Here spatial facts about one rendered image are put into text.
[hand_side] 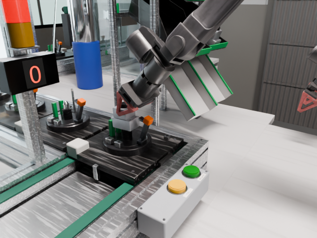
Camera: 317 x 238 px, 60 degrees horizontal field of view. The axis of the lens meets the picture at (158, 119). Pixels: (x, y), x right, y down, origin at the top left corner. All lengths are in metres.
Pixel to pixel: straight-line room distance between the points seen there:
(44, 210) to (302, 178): 0.72
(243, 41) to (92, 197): 3.11
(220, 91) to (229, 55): 2.55
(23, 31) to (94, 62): 1.04
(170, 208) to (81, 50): 1.22
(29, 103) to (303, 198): 0.75
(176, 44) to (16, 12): 0.33
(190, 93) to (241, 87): 2.73
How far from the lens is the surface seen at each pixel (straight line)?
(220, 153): 0.99
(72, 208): 0.69
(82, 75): 1.68
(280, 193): 0.86
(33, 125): 0.75
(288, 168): 0.98
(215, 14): 0.61
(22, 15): 0.65
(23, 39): 0.65
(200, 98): 1.00
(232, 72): 3.69
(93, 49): 1.65
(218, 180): 0.85
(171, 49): 0.60
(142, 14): 0.96
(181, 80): 0.99
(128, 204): 0.61
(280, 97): 3.54
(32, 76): 0.67
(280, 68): 3.47
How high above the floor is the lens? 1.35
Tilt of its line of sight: 24 degrees down
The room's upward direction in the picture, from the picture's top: straight up
